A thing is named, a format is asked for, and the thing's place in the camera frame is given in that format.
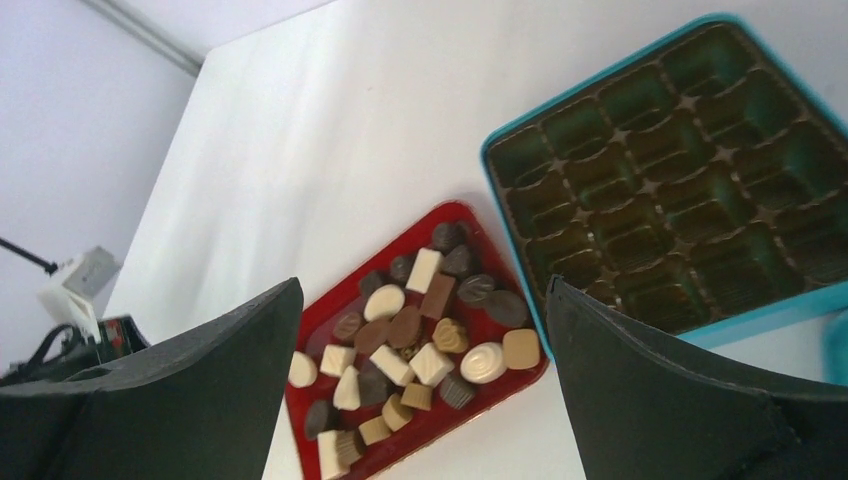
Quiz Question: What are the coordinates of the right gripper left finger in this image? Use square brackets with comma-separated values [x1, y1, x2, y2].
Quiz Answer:
[1, 278, 303, 479]

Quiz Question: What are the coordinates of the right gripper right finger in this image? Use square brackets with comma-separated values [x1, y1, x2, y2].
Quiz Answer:
[545, 275, 847, 479]

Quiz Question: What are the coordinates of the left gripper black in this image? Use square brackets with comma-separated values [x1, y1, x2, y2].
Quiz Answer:
[1, 316, 149, 387]

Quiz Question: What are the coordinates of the red chocolate tray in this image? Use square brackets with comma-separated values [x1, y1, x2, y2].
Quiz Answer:
[286, 201, 548, 479]

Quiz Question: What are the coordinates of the teal chocolate box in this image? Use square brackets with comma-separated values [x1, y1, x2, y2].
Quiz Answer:
[480, 14, 847, 348]

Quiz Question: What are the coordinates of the white oval chocolate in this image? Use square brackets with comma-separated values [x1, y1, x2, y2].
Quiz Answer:
[288, 351, 319, 389]

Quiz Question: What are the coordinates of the dark round chocolate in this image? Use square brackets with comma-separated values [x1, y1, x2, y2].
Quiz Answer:
[303, 399, 340, 441]

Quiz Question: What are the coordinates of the tan square chocolate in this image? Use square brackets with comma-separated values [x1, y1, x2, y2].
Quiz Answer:
[502, 328, 541, 370]

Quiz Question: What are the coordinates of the white ridged square chocolate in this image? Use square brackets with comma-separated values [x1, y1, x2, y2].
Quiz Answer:
[319, 344, 357, 378]

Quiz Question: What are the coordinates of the white tall bar chocolate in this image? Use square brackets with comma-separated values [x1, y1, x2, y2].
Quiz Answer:
[316, 430, 350, 480]

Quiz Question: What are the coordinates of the white rounded wedge chocolate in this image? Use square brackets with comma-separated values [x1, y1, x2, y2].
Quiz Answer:
[332, 365, 361, 411]

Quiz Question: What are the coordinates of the brown fluted cup chocolate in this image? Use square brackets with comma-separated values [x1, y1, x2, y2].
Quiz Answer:
[335, 430, 366, 467]

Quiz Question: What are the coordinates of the white swirl round chocolate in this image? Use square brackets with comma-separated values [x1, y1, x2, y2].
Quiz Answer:
[460, 342, 507, 385]

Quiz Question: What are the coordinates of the dark grey square chocolate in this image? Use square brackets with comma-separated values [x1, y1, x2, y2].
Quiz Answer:
[358, 368, 395, 408]

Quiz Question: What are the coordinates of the dark oval chocolate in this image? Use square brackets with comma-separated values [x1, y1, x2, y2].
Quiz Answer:
[483, 290, 529, 329]

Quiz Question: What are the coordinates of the brown round chocolate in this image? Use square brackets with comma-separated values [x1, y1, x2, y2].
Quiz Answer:
[354, 318, 391, 356]

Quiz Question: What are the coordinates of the white rectangular bar chocolate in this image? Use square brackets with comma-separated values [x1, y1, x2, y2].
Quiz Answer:
[369, 345, 416, 387]

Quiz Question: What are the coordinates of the dark fluted cup chocolate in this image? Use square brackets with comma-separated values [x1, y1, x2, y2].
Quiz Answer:
[438, 373, 476, 410]

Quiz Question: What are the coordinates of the tan round cup chocolate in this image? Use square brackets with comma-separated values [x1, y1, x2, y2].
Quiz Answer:
[381, 394, 414, 432]

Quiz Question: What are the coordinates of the tan crown chocolate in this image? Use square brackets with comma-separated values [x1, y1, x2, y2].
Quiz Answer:
[432, 317, 469, 354]

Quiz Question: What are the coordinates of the dark ribbed leaf chocolate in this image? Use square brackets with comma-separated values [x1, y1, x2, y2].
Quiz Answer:
[457, 274, 497, 308]

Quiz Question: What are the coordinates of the brown oval chocolate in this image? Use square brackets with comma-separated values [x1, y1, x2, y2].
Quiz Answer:
[387, 305, 422, 349]

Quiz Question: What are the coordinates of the white ridged diamond chocolate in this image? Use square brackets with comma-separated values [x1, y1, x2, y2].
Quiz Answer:
[409, 342, 455, 387]

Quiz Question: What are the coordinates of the brown rectangular chocolate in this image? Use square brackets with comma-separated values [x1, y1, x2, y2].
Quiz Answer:
[419, 273, 457, 320]

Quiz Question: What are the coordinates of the teal box lid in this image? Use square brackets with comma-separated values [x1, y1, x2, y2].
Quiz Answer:
[822, 310, 847, 386]

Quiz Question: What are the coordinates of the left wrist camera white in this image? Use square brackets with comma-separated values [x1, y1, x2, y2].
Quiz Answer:
[36, 246, 123, 342]

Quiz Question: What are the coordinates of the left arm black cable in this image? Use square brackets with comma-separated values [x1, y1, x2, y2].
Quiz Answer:
[0, 237, 61, 277]

